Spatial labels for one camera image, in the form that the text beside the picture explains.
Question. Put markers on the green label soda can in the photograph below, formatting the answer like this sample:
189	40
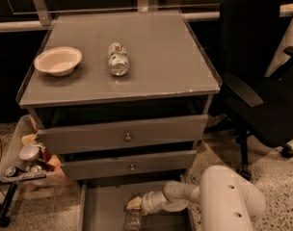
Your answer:
118	63

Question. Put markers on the grey top drawer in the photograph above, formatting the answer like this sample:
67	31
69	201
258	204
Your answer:
115	135

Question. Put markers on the metal railing bar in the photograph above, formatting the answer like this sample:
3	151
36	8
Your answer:
23	26

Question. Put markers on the grey drawer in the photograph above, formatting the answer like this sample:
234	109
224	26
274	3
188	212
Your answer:
128	165
115	135
104	200

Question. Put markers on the black stand leg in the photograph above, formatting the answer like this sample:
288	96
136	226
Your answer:
4	208

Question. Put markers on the grey middle drawer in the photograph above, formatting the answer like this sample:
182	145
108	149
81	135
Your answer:
128	165

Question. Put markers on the grey bottom drawer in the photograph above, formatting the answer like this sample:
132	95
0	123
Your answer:
104	200

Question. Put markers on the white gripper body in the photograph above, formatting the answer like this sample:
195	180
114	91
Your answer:
147	202

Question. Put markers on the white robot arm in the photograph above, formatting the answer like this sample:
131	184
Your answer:
228	201

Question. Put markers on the clear plastic water bottle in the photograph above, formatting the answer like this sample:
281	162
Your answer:
132	219

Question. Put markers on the silver can in bin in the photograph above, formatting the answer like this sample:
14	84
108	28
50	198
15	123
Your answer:
29	153

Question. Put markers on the grey drawer cabinet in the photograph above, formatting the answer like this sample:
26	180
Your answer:
169	75

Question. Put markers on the black office chair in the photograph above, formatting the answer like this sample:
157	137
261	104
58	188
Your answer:
255	105

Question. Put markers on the white paper bowl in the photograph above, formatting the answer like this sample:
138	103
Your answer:
58	61

